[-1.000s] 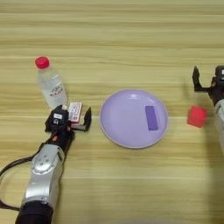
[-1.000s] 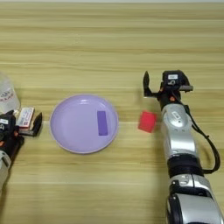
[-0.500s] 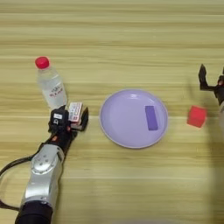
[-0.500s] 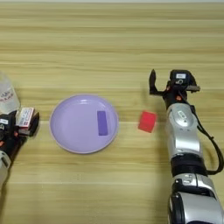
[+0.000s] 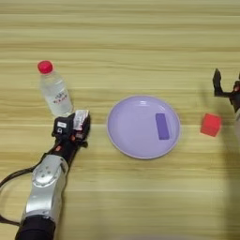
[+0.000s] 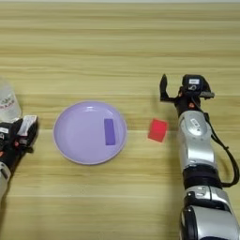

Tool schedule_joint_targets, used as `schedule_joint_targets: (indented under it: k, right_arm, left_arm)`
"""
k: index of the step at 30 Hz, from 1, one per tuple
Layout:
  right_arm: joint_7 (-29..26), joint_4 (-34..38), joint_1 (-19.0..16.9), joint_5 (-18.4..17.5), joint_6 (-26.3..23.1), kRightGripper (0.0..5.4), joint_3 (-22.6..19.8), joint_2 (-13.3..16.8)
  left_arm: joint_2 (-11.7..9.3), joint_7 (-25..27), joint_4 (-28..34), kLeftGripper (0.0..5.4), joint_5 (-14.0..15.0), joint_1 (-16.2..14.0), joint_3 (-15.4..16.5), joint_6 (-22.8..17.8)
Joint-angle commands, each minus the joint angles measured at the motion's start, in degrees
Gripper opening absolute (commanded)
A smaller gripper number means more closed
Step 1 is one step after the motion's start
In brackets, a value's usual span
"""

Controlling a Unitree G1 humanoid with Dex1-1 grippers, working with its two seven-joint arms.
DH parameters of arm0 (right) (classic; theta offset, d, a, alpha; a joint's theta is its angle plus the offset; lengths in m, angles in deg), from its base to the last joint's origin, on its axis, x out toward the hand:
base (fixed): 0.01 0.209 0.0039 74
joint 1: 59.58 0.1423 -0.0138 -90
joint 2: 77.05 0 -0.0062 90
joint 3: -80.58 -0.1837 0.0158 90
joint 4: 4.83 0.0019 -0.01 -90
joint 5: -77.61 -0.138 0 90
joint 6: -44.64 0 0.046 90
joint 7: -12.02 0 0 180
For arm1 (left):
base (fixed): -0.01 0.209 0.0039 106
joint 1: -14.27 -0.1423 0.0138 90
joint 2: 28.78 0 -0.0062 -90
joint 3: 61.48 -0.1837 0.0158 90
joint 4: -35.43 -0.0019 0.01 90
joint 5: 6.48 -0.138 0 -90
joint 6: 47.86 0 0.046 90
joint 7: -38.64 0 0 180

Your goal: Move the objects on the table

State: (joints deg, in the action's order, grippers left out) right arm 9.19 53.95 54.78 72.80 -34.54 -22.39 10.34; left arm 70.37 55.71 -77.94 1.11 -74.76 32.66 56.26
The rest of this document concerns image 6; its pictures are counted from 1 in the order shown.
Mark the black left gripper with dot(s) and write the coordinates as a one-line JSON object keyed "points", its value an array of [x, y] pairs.
{"points": [[14, 150]]}

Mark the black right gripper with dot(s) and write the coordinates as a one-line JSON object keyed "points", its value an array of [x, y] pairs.
{"points": [[187, 103]]}

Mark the red and white small box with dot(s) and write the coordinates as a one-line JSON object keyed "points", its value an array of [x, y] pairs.
{"points": [[27, 124]]}

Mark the clear water bottle red cap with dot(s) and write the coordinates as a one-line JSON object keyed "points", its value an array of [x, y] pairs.
{"points": [[8, 103]]}

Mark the red cube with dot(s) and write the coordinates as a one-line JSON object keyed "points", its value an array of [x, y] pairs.
{"points": [[157, 130]]}

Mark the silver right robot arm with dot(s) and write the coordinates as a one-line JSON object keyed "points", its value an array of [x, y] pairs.
{"points": [[200, 162]]}

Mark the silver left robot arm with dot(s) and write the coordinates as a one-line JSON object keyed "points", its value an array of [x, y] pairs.
{"points": [[3, 181]]}

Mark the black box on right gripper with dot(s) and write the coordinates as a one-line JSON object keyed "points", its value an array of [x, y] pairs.
{"points": [[193, 83]]}

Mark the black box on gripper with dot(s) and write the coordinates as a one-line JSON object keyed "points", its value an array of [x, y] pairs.
{"points": [[5, 132], [193, 83]]}

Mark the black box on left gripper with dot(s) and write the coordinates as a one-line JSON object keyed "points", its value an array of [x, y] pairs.
{"points": [[5, 132]]}

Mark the purple round plate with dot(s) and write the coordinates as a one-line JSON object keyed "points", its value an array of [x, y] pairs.
{"points": [[84, 150]]}

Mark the purple rectangular block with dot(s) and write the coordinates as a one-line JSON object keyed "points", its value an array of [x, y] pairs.
{"points": [[109, 132]]}

